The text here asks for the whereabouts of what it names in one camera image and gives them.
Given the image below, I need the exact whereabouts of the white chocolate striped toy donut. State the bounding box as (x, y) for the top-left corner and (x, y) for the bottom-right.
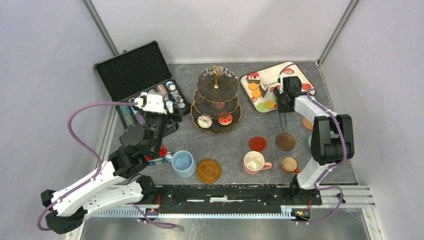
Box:
(197, 115), (213, 129)

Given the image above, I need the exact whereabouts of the chocolate cake slice toy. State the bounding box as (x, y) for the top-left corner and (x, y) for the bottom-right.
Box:
(258, 83), (269, 98)

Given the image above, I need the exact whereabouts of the red strawberry toy tart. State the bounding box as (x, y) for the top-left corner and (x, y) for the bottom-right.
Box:
(218, 113), (233, 126)

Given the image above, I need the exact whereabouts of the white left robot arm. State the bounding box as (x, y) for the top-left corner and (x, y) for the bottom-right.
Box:
(37, 92), (183, 235)

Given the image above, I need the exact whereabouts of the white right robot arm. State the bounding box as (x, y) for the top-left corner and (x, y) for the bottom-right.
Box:
(273, 76), (355, 204)

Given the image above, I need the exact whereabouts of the orange toy macaron lower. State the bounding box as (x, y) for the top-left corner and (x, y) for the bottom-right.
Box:
(264, 100), (275, 109)

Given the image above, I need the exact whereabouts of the orange toy macaron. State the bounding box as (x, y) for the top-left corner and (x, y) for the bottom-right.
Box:
(252, 89), (262, 98)
(264, 100), (275, 109)
(248, 82), (258, 91)

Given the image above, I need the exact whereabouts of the green toy macaron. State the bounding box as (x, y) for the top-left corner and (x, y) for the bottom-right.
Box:
(256, 102), (267, 113)

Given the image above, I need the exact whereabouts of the dark brown wooden coaster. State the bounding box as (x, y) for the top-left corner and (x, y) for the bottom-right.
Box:
(275, 132), (296, 151)

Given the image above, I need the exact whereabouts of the woven rattan coaster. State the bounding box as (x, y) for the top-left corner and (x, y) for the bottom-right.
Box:
(302, 117), (313, 131)

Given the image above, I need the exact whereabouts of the red toy car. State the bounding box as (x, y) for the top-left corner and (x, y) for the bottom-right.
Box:
(146, 143), (172, 166)

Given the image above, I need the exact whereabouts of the three-tier black gold cake stand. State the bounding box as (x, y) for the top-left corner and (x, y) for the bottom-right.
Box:
(190, 66), (242, 134)

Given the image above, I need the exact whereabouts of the orange toy macaron middle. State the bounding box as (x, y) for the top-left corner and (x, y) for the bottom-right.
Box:
(252, 89), (262, 98)

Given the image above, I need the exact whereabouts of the cream strawberry serving tray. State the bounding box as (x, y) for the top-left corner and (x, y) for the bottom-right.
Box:
(239, 61), (315, 114)

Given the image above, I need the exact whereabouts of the orange toy macaron upper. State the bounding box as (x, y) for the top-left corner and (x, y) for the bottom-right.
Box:
(248, 82), (258, 91)

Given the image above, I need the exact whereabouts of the red round coaster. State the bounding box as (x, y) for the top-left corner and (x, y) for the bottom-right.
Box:
(248, 136), (267, 152)

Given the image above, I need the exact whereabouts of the strawberry layer cake slice toy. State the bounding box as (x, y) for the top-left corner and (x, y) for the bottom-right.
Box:
(246, 72), (261, 84)

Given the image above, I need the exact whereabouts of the light blue mug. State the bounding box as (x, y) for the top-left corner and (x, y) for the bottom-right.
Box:
(165, 150), (197, 179)

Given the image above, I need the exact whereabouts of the small orange brown cup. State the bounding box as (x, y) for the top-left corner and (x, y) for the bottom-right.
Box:
(281, 156), (301, 174)

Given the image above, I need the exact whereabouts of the pink mug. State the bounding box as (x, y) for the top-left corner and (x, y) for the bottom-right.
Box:
(243, 151), (273, 175)

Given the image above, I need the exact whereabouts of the black poker chip case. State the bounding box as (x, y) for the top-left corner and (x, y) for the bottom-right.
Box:
(94, 40), (192, 140)

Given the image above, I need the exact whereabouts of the amber glass saucer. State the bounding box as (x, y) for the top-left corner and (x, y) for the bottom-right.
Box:
(195, 159), (222, 184)

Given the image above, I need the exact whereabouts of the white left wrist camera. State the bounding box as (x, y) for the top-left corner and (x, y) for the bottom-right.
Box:
(134, 92), (167, 115)

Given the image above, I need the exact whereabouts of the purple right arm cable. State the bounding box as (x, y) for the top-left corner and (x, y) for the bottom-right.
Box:
(278, 62), (349, 225)

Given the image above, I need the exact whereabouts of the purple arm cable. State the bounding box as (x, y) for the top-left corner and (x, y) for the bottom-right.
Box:
(278, 62), (349, 225)
(37, 101), (138, 232)

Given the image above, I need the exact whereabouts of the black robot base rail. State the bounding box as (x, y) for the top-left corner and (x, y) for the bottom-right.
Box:
(136, 184), (323, 219)

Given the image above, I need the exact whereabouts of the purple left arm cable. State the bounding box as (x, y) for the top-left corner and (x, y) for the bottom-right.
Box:
(37, 101), (138, 232)

